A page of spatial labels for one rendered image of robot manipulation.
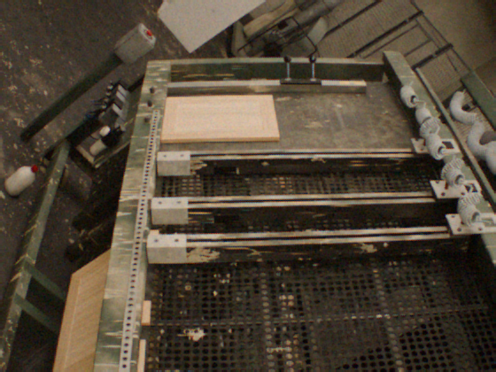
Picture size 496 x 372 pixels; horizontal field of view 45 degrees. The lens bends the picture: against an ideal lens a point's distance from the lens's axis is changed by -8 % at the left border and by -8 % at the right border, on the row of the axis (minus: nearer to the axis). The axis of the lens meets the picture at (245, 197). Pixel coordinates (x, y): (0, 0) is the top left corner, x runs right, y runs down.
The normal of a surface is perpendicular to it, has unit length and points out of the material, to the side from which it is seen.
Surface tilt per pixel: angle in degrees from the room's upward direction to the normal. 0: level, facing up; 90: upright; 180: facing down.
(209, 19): 90
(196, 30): 90
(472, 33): 90
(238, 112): 53
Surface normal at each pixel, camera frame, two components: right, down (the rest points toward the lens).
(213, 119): 0.00, -0.80
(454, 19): -0.01, 0.54
